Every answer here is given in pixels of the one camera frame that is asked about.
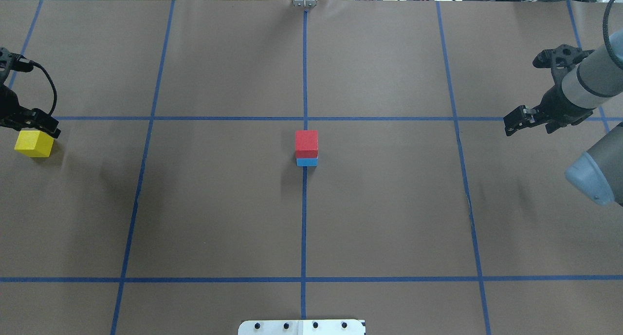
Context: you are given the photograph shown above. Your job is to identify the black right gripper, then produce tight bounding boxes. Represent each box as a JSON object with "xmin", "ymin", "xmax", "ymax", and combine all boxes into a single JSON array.
[{"xmin": 532, "ymin": 44, "xmax": 594, "ymax": 134}]

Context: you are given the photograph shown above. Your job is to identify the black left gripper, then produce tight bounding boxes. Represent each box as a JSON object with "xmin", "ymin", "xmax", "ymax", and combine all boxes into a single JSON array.
[{"xmin": 0, "ymin": 47, "xmax": 30, "ymax": 131}]

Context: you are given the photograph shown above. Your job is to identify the yellow cube block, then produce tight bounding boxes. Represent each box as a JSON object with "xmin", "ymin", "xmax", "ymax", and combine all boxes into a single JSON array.
[{"xmin": 14, "ymin": 130, "xmax": 55, "ymax": 158}]

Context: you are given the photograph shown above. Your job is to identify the red cube block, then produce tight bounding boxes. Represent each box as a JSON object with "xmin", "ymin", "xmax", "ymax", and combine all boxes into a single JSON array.
[{"xmin": 294, "ymin": 130, "xmax": 319, "ymax": 159}]

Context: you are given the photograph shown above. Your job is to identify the blue cube block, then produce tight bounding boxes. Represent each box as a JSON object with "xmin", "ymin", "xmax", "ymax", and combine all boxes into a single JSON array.
[{"xmin": 296, "ymin": 157, "xmax": 318, "ymax": 167}]

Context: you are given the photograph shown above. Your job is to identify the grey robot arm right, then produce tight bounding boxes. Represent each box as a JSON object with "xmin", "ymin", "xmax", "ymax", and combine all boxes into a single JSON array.
[{"xmin": 504, "ymin": 31, "xmax": 622, "ymax": 205}]

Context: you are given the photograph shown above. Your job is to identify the blue tape line lengthwise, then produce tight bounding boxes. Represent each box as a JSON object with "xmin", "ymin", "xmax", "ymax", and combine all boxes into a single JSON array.
[{"xmin": 300, "ymin": 10, "xmax": 309, "ymax": 319}]

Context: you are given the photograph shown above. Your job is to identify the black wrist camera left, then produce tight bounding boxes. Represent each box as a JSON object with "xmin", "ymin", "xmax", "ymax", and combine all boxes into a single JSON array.
[{"xmin": 24, "ymin": 108, "xmax": 61, "ymax": 139}]

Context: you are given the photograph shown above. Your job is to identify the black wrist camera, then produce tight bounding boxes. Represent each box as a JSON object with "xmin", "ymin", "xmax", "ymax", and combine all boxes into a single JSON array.
[
  {"xmin": 503, "ymin": 106, "xmax": 534, "ymax": 137},
  {"xmin": 24, "ymin": 108, "xmax": 61, "ymax": 139}
]

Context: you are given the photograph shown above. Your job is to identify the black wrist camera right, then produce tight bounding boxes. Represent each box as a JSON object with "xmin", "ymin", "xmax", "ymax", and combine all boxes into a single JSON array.
[{"xmin": 503, "ymin": 106, "xmax": 534, "ymax": 137}]

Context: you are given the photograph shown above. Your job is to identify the black braided cable left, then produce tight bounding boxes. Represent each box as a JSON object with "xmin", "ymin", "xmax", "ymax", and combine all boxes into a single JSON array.
[{"xmin": 19, "ymin": 57, "xmax": 58, "ymax": 116}]

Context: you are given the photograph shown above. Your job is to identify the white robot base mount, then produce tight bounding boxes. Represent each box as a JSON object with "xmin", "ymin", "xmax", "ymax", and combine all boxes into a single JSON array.
[{"xmin": 238, "ymin": 319, "xmax": 366, "ymax": 335}]

